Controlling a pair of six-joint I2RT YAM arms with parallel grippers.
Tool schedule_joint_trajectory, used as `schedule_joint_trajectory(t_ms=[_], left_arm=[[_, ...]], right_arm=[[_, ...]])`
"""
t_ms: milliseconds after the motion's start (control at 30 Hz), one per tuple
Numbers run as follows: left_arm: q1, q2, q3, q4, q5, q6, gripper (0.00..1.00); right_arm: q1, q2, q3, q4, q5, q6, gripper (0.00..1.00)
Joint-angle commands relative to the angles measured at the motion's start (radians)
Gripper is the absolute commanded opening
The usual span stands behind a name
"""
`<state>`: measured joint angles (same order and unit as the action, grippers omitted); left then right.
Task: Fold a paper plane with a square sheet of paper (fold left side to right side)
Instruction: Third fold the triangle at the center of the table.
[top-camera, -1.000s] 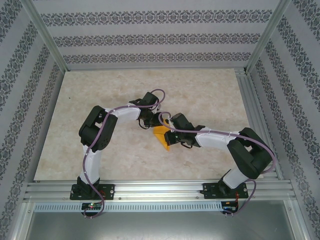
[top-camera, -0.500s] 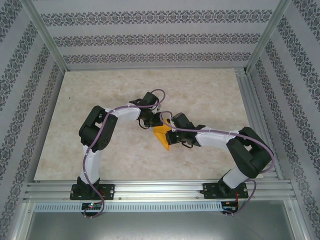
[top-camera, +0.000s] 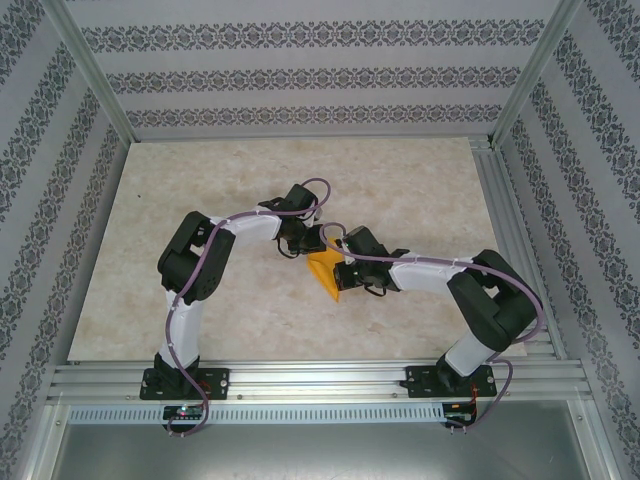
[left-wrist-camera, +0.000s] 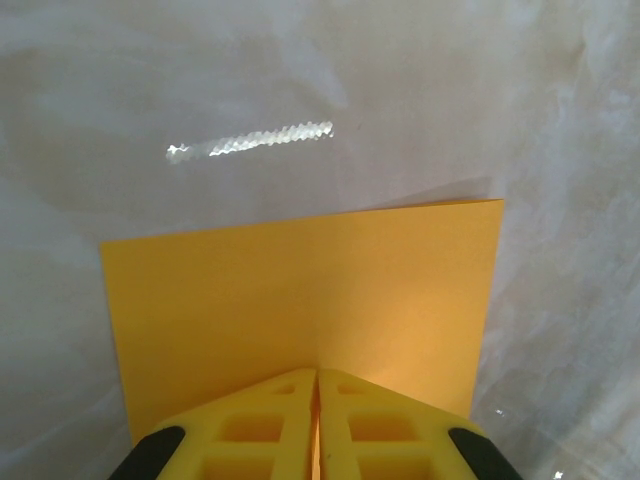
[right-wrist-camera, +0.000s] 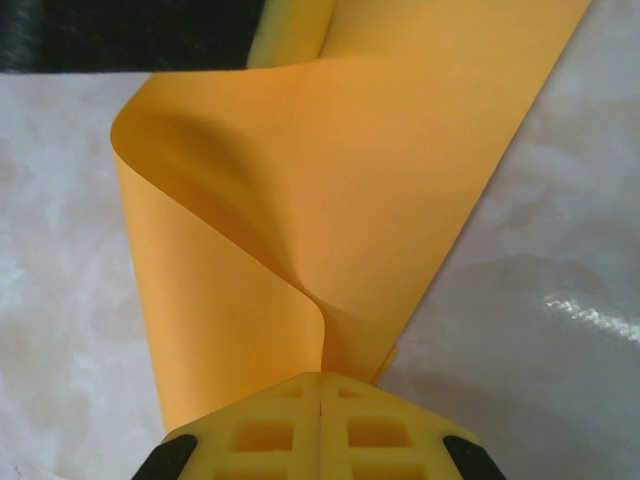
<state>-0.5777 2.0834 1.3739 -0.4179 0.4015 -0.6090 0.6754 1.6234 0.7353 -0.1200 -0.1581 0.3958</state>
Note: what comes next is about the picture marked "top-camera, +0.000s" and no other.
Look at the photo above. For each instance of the aluminium side rail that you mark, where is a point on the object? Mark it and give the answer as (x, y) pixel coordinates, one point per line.
(515, 240)

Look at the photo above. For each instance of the orange cloth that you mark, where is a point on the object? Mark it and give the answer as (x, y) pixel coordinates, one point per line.
(322, 270)

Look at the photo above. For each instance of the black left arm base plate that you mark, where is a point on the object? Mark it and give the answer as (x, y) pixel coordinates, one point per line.
(217, 382)

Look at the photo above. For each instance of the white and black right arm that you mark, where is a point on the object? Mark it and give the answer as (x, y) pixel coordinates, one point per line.
(425, 275)

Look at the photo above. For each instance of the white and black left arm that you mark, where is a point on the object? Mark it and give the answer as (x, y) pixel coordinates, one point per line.
(185, 330)

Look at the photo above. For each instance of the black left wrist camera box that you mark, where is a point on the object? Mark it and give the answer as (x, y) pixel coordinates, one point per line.
(300, 197)

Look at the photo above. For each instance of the circuit board with green light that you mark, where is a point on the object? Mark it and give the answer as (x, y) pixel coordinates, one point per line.
(182, 412)

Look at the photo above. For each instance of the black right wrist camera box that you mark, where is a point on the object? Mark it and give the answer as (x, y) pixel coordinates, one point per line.
(365, 242)

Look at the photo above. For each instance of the aluminium frame post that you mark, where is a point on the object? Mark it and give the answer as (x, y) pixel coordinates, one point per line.
(92, 75)
(535, 75)

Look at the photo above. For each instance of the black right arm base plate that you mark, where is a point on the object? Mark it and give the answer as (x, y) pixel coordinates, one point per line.
(420, 382)

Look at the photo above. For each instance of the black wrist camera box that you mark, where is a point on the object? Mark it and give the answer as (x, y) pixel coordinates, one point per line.
(300, 197)
(365, 242)

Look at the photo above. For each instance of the long aluminium mounting rail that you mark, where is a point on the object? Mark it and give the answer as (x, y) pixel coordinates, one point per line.
(320, 380)

